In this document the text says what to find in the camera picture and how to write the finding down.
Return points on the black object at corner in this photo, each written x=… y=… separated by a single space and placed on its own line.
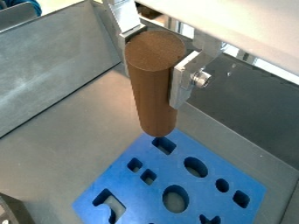
x=13 y=212

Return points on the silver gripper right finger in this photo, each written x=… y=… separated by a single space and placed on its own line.
x=188 y=72

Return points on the dark grey back panel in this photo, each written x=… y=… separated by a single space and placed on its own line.
x=255 y=103

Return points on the blue shape sorter board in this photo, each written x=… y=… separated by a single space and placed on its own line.
x=169 y=181

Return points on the brown round cylinder peg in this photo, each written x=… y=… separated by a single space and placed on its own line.
x=152 y=53

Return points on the grey metal side panel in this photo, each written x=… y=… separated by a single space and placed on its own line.
x=49 y=57

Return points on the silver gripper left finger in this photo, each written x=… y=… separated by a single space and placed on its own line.
x=123 y=22

